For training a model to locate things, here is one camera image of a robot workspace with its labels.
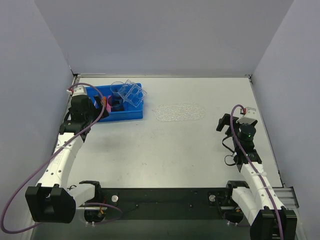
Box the clear textured oval tray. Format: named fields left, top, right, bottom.
left=153, top=103, right=206, bottom=122

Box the blue plastic bin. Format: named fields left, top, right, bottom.
left=96, top=85, right=144, bottom=123

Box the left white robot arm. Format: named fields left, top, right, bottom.
left=25, top=84, right=109, bottom=223

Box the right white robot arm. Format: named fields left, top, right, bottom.
left=216, top=104, right=298, bottom=240

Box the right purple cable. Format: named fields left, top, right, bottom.
left=224, top=104, right=285, bottom=240

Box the clear acrylic toothbrush holder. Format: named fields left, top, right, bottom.
left=118, top=79, right=147, bottom=108

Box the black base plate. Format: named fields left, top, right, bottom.
left=83, top=187, right=244, bottom=223

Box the clear blue-tinted cup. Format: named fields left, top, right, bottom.
left=109, top=81, right=125, bottom=112

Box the pink toothpaste tube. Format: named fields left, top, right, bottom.
left=106, top=95, right=112, bottom=113

